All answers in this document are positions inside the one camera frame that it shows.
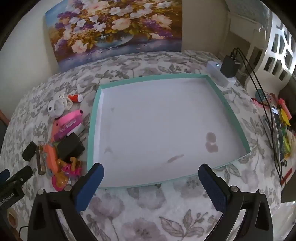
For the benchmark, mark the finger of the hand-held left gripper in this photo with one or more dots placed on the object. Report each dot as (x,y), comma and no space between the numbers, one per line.
(4,175)
(23,173)

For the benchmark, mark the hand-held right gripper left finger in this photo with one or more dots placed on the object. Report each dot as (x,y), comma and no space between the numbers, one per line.
(89,187)

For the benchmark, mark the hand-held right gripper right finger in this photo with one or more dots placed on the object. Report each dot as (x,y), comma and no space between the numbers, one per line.
(214,187)

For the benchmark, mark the pink puppy toy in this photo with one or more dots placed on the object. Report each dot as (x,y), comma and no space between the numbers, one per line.
(67,171)

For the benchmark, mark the orange plastic toy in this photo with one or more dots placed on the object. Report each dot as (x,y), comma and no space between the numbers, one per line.
(51,157)

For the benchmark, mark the black power adapter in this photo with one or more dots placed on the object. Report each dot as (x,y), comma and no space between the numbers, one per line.
(69,148)

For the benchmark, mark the teal-rimmed white box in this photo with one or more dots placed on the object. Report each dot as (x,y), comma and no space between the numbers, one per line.
(157,120)

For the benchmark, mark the small red bottle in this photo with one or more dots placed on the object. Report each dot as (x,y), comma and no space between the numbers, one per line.
(74,98)

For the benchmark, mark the brown rectangular object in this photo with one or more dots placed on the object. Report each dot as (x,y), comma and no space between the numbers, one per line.
(41,162)

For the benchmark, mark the tape roll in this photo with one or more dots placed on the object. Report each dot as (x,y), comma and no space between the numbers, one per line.
(10,217)

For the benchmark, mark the small black object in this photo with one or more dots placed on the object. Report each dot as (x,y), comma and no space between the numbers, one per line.
(29,151)

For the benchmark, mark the pink purple plastic case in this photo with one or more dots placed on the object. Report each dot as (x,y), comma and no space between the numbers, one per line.
(61,134)

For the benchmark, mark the grey floral blanket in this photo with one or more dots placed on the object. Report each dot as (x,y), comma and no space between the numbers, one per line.
(143,204)

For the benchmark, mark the smartphone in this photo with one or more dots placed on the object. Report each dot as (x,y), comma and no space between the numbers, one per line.
(276,129)

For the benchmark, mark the pile of colourful toys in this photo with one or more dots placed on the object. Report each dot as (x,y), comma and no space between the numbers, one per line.
(286,120)

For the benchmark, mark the teal round tin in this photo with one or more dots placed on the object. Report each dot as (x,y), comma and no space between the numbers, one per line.
(260,95)

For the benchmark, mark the white power strip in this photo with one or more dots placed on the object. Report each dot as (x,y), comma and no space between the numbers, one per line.
(211,68)

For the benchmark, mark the black plugged charger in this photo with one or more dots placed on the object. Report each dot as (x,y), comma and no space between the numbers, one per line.
(229,66)

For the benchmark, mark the white lattice furniture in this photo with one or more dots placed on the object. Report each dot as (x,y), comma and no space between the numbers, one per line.
(266,41)

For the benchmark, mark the flower painting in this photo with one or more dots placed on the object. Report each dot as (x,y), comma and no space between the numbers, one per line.
(111,27)

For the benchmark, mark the brown wooden frame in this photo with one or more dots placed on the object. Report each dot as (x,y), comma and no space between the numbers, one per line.
(3,118)

